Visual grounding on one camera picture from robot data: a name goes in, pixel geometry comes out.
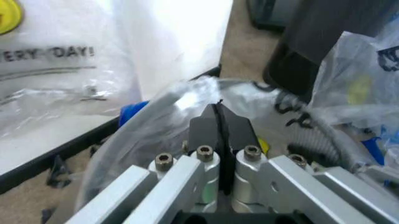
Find clear bag with blue print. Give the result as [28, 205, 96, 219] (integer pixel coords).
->
[306, 14, 399, 164]

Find dark box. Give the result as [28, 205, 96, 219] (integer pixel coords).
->
[245, 0, 290, 30]

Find blue plastic object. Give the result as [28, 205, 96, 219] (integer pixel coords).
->
[119, 100, 151, 127]

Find clear bag with black print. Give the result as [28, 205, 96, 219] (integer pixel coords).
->
[79, 76, 347, 212]

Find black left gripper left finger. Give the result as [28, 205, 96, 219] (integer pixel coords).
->
[65, 104, 221, 224]

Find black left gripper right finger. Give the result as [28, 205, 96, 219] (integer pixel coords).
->
[217, 104, 399, 224]

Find white printed plastic bag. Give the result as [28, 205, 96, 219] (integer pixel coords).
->
[0, 0, 147, 140]

